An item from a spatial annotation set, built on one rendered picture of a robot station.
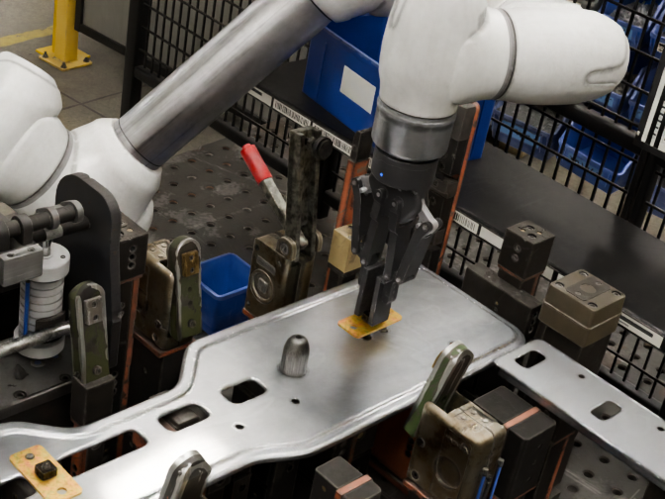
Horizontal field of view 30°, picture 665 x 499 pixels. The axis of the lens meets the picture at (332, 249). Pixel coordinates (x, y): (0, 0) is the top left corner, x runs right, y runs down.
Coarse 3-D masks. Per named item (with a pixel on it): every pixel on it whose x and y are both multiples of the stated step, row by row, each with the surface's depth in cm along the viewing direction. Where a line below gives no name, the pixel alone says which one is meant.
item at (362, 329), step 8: (368, 312) 154; (392, 312) 157; (344, 320) 153; (352, 320) 154; (360, 320) 154; (392, 320) 155; (400, 320) 156; (344, 328) 152; (360, 328) 152; (368, 328) 153; (376, 328) 153; (352, 336) 151; (360, 336) 151
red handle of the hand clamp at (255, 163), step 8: (248, 144) 163; (240, 152) 163; (248, 152) 162; (256, 152) 162; (248, 160) 162; (256, 160) 162; (256, 168) 162; (264, 168) 162; (256, 176) 162; (264, 176) 161; (264, 184) 161; (272, 184) 162; (264, 192) 162; (272, 192) 161; (272, 200) 161; (280, 200) 161; (272, 208) 162; (280, 208) 161; (280, 216) 161; (304, 240) 160; (304, 248) 161
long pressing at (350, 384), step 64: (256, 320) 154; (320, 320) 157; (448, 320) 162; (192, 384) 142; (320, 384) 146; (384, 384) 148; (0, 448) 128; (64, 448) 129; (192, 448) 133; (256, 448) 135; (320, 448) 137
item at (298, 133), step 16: (304, 128) 154; (304, 144) 153; (320, 144) 152; (288, 160) 155; (304, 160) 156; (288, 176) 156; (304, 176) 157; (288, 192) 157; (304, 192) 158; (288, 208) 158; (304, 208) 159; (288, 224) 158; (304, 224) 160
